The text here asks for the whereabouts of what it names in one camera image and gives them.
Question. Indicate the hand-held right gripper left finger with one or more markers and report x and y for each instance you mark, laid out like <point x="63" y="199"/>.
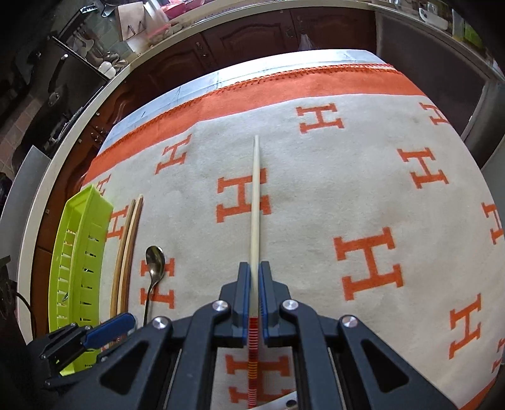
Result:
<point x="246" y="307"/>

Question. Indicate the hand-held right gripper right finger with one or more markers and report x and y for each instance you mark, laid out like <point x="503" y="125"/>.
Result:
<point x="264" y="311"/>

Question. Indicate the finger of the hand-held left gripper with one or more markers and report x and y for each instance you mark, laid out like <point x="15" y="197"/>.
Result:
<point x="110" y="326"/>
<point x="67" y="374"/>

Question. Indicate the wooden chopstick striped end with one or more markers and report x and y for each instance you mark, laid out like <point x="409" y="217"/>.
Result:
<point x="254" y="220"/>

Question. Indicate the green plastic utensil tray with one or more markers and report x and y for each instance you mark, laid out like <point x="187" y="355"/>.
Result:
<point x="98" y="224"/>

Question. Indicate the small steel spoon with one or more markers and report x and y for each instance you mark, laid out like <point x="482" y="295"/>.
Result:
<point x="155" y="260"/>

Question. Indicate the orange beige printed blanket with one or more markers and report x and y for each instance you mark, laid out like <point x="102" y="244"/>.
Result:
<point x="335" y="177"/>

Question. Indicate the stainless steel panel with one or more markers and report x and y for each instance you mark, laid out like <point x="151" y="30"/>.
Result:
<point x="33" y="177"/>

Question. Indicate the white cup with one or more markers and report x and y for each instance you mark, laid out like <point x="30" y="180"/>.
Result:
<point x="106" y="70"/>

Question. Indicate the black kitchen appliance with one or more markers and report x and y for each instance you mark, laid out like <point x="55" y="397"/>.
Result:
<point x="39" y="79"/>

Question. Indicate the white plastic bag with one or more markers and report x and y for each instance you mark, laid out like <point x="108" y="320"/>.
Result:
<point x="306" y="42"/>

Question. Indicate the paper bag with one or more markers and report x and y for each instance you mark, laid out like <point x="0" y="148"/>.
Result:
<point x="134" y="21"/>

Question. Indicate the pink plastic box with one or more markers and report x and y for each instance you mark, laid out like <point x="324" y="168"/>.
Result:
<point x="181" y="8"/>

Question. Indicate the green packet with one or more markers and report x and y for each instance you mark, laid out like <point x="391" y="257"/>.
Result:
<point x="469" y="33"/>

